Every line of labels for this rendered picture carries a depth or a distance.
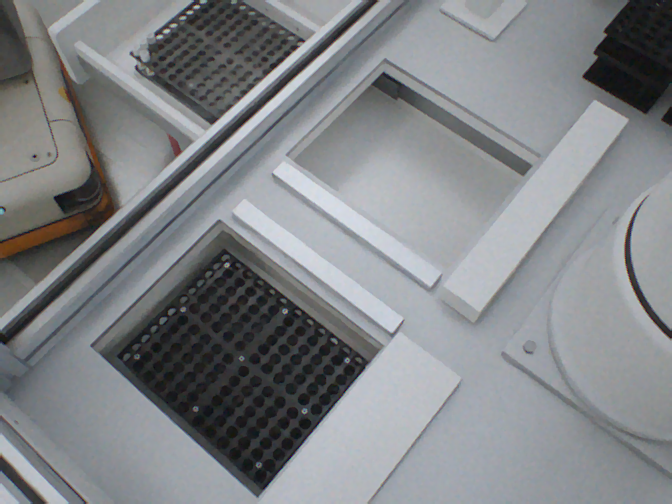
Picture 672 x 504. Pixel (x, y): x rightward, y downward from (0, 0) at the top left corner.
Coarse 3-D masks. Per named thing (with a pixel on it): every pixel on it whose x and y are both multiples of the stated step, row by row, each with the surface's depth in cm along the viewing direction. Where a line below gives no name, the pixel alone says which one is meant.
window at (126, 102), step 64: (0, 0) 46; (64, 0) 50; (128, 0) 55; (192, 0) 61; (256, 0) 69; (320, 0) 78; (0, 64) 49; (64, 64) 53; (128, 64) 59; (192, 64) 66; (256, 64) 76; (0, 128) 52; (64, 128) 58; (128, 128) 64; (192, 128) 73; (0, 192) 56; (64, 192) 62; (128, 192) 71; (0, 256) 61; (64, 256) 68; (0, 320) 66
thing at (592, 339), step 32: (608, 224) 78; (640, 224) 55; (576, 256) 76; (608, 256) 60; (640, 256) 55; (576, 288) 68; (608, 288) 59; (640, 288) 56; (544, 320) 73; (576, 320) 67; (608, 320) 60; (640, 320) 56; (512, 352) 71; (544, 352) 71; (576, 352) 68; (608, 352) 62; (640, 352) 58; (544, 384) 71; (576, 384) 68; (608, 384) 65; (640, 384) 61; (608, 416) 67; (640, 416) 66; (640, 448) 67
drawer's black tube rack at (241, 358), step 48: (240, 288) 81; (192, 336) 78; (240, 336) 78; (288, 336) 78; (336, 336) 78; (192, 384) 76; (240, 384) 76; (288, 384) 76; (336, 384) 76; (240, 432) 73; (288, 432) 73
